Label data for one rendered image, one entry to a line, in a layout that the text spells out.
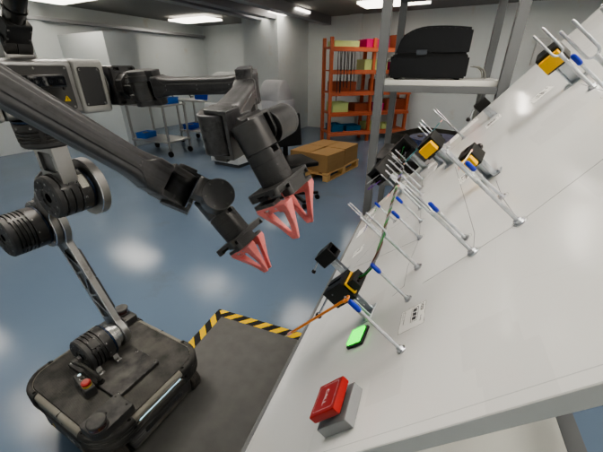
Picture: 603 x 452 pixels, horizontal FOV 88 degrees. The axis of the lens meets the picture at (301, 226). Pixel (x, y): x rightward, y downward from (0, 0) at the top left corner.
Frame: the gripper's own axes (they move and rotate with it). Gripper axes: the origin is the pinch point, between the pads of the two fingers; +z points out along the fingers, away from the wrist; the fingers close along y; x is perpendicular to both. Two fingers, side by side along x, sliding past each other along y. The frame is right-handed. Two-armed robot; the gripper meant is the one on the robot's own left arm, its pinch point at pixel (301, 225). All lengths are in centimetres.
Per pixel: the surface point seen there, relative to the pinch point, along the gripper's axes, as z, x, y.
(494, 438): 60, -17, 4
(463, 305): 12.2, -23.8, -7.6
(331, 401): 15.5, -8.6, -21.0
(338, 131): 60, 296, 617
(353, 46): -81, 212, 658
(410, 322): 15.9, -15.7, -6.8
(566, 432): 66, -29, 12
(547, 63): -3, -39, 44
